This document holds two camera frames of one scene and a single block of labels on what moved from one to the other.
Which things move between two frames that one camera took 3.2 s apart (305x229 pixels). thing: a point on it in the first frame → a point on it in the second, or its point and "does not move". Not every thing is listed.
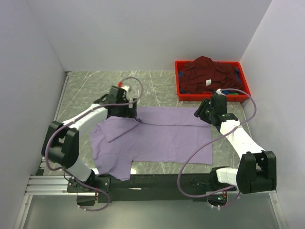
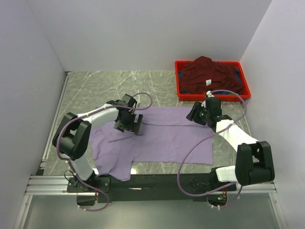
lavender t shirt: (167, 134) does not move
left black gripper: (129, 112) → (120, 127)
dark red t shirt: (203, 75) does not move
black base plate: (175, 188) does not move
